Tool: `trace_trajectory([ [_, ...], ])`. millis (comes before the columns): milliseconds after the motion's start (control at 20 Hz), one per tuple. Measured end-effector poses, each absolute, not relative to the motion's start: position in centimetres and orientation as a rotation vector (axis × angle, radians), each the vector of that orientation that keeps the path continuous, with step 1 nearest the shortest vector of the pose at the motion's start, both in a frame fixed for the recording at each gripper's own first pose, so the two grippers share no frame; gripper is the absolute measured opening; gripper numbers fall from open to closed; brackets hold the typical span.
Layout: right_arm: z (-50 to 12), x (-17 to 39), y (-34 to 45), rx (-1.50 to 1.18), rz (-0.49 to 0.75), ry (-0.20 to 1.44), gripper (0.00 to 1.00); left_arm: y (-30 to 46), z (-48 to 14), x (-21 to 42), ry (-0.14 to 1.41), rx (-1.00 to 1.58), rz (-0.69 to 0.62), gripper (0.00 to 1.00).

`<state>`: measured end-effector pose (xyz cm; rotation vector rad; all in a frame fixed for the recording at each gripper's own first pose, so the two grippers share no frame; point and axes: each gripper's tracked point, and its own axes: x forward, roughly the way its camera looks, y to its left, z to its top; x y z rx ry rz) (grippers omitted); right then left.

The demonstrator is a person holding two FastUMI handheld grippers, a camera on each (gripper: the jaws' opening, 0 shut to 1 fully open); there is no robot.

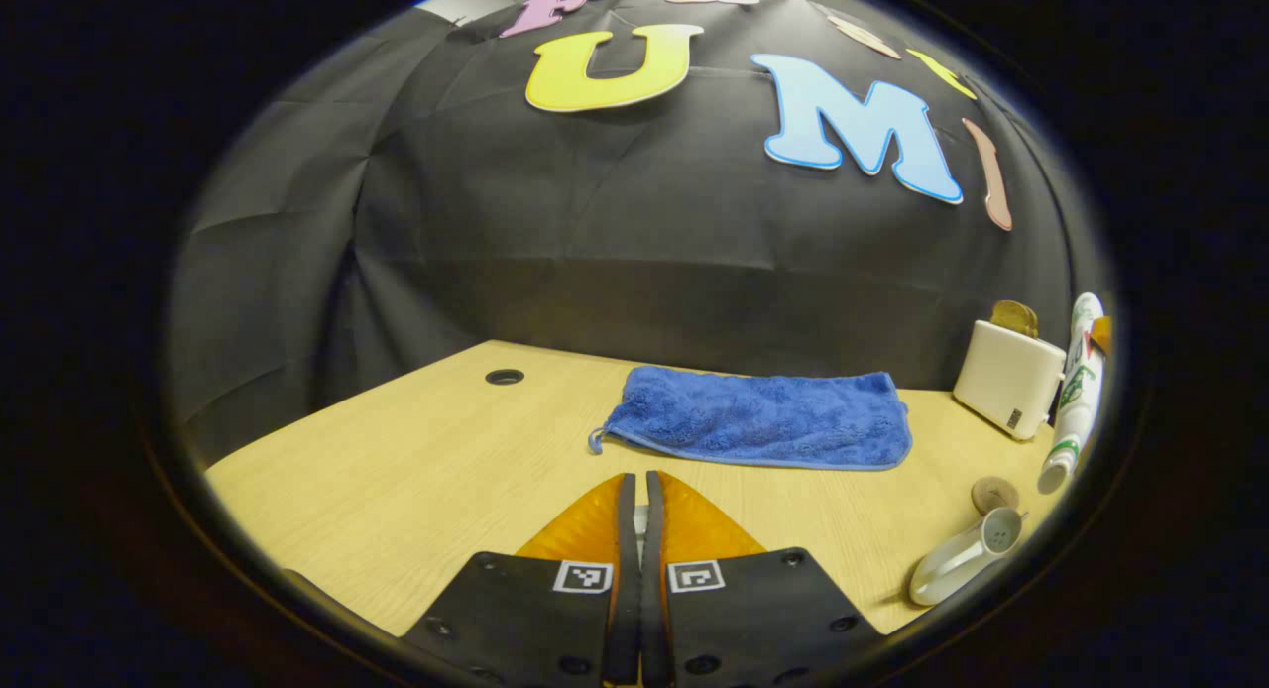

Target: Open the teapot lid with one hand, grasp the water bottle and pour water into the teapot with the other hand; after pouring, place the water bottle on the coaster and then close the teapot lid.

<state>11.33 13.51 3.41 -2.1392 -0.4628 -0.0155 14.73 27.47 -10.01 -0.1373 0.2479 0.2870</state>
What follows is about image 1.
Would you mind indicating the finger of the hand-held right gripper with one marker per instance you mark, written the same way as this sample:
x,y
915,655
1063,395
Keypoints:
x,y
1101,335

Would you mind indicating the white teacup with spout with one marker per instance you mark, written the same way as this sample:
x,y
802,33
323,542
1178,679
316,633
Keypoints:
x,y
952,569

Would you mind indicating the brown bread slice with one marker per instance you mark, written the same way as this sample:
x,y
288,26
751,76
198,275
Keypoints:
x,y
1014,317

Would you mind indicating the white toaster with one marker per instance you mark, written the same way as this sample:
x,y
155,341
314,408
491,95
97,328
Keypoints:
x,y
1006,376

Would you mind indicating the white blue-patterned teacup lid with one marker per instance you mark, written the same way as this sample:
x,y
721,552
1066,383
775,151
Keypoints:
x,y
641,519

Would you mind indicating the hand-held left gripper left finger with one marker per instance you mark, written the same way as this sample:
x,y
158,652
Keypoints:
x,y
625,569

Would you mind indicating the black backdrop cloth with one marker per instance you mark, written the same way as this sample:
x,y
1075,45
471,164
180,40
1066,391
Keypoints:
x,y
644,252

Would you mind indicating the blue towel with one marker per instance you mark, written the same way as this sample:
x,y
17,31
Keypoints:
x,y
763,420

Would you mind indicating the white green-label water bottle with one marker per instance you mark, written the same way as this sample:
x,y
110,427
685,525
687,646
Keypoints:
x,y
1076,401

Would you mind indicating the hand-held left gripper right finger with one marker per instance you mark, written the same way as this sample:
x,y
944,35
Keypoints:
x,y
654,569

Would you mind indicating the round cork coaster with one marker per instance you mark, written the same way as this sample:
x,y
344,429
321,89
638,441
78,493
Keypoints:
x,y
994,492

